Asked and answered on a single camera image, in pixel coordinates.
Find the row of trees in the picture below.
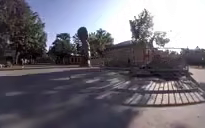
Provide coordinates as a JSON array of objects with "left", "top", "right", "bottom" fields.
[{"left": 48, "top": 28, "right": 115, "bottom": 65}]

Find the tall dark sculpture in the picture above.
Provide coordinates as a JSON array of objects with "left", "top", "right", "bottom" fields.
[{"left": 76, "top": 26, "right": 92, "bottom": 68}]

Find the small red building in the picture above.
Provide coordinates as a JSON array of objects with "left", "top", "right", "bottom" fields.
[{"left": 55, "top": 54, "right": 84, "bottom": 66}]

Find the tree beside brick building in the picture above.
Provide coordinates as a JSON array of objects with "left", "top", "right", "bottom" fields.
[{"left": 128, "top": 8, "right": 171, "bottom": 49}]

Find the grey paved plaza ground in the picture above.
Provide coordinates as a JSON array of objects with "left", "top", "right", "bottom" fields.
[{"left": 0, "top": 65, "right": 205, "bottom": 128}]

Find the round metal tree grate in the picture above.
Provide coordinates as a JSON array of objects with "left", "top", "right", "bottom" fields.
[{"left": 122, "top": 78, "right": 205, "bottom": 108}]

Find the person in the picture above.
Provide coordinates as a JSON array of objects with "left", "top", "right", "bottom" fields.
[{"left": 20, "top": 58, "right": 26, "bottom": 69}]

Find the large leafy tree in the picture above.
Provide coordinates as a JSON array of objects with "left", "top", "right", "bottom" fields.
[{"left": 0, "top": 0, "right": 48, "bottom": 66}]

